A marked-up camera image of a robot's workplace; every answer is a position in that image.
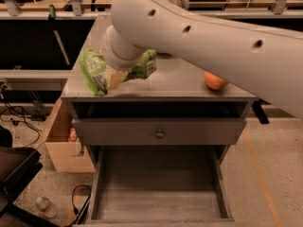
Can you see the black chair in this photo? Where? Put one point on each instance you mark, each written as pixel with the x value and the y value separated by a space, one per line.
pixel 18 166

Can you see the round metal drawer knob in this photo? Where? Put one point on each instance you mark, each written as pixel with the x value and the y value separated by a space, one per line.
pixel 159 134

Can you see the green handled tool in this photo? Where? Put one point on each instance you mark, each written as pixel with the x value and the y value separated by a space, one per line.
pixel 52 20

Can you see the green rice chip bag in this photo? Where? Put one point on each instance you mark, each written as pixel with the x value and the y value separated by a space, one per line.
pixel 93 67

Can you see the grey top drawer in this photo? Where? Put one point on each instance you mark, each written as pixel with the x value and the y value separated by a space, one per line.
pixel 141 132

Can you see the cardboard box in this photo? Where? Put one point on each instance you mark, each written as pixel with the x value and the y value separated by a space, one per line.
pixel 66 155

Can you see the orange fruit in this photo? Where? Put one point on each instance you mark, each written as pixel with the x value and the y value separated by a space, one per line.
pixel 214 82

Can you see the red can in box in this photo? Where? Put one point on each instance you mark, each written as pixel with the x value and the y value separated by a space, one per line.
pixel 72 135

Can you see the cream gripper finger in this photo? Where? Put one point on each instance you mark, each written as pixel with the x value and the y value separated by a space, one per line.
pixel 114 77

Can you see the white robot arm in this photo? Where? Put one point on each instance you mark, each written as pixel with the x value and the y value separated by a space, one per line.
pixel 264 61

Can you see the open grey middle drawer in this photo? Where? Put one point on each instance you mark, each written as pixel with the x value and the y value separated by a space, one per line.
pixel 158 187

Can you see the clear plastic bottle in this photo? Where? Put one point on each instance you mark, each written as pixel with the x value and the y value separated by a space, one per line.
pixel 46 207

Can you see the grey wooden drawer cabinet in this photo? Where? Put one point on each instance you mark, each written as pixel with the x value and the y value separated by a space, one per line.
pixel 176 90

